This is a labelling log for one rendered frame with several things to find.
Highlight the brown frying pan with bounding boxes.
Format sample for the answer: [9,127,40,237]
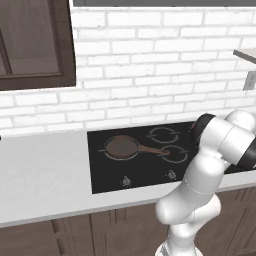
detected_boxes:
[104,134,171,160]

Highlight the black glass hob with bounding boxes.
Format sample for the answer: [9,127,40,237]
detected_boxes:
[86,120,256,195]

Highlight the dark wood base cupboard door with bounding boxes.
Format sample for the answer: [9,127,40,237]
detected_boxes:
[0,219,64,256]
[195,187,256,256]
[90,202,170,256]

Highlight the grey extractor hood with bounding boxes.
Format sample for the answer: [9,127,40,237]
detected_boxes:
[72,0,256,8]

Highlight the grey wall socket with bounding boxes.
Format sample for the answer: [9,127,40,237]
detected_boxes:
[243,70,256,91]

